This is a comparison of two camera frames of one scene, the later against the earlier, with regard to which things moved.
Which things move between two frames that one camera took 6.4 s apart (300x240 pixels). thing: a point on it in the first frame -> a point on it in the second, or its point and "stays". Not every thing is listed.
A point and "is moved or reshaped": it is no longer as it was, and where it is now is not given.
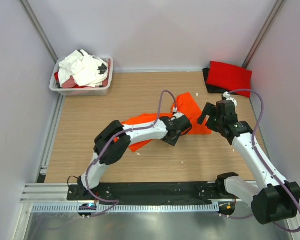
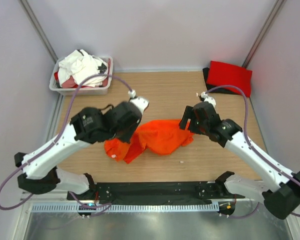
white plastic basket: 87,75 stays
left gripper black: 172,141 -> 126,138
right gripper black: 209,109 -> 189,113
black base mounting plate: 156,194 stays
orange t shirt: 184,103 is moved or reshaped
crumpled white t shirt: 86,70 stays
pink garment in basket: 69,84 stays
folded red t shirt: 230,77 stays
